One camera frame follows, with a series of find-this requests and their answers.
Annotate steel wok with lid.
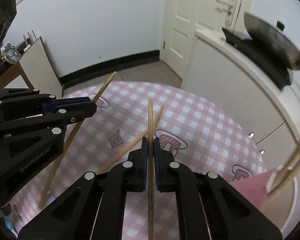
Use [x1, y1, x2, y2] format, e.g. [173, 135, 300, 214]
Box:
[244, 12, 300, 71]

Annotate white board leaning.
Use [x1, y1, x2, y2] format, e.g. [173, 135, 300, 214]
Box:
[19, 36, 63, 99]

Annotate white counter cabinet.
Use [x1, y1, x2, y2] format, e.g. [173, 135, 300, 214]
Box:
[181, 26, 300, 240]

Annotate cream panel door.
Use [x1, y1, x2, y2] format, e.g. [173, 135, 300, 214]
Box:
[160, 0, 253, 78]

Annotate pink checkered tablecloth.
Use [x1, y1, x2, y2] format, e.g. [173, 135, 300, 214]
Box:
[5, 80, 268, 240]

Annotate wooden side desk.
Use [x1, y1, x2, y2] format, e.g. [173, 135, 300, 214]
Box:
[0, 63, 34, 89]

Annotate black induction cooktop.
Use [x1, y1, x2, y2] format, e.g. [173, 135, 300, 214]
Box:
[222, 28, 293, 90]

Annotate wooden chopstick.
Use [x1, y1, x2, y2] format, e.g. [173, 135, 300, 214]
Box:
[276, 141, 300, 183]
[147, 99, 154, 240]
[266, 152, 300, 203]
[96, 106, 164, 174]
[39, 72, 117, 209]

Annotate pink cylindrical utensil cup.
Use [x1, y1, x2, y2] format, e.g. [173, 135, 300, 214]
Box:
[230, 163, 300, 228]

